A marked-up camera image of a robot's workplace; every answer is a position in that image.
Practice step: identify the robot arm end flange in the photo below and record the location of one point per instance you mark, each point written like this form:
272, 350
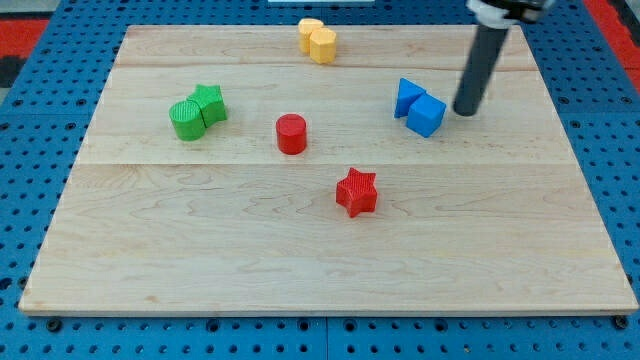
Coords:
501, 14

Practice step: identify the blue triangle block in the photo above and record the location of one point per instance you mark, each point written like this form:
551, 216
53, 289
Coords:
408, 93

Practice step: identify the yellow hexagon block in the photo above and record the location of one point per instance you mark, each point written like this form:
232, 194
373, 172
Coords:
323, 45

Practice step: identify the red star block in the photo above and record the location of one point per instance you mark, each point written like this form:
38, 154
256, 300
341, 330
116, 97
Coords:
357, 192

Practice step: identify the red cylinder block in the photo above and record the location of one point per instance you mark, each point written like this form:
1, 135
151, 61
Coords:
291, 134

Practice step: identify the light wooden board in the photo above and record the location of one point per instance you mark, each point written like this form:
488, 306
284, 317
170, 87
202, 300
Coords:
489, 216

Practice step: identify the blue cube block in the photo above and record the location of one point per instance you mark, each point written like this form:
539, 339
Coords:
425, 115

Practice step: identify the green star block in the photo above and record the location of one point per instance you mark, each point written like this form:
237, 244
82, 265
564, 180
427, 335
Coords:
210, 101

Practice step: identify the green cylinder block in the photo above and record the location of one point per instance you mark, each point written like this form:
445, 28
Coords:
187, 120

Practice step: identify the yellow round block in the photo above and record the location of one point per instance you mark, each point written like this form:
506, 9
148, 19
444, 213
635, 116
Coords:
306, 26

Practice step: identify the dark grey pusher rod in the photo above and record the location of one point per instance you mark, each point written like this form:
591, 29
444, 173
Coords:
482, 58

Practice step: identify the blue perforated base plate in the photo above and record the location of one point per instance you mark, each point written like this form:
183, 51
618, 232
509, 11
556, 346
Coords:
48, 108

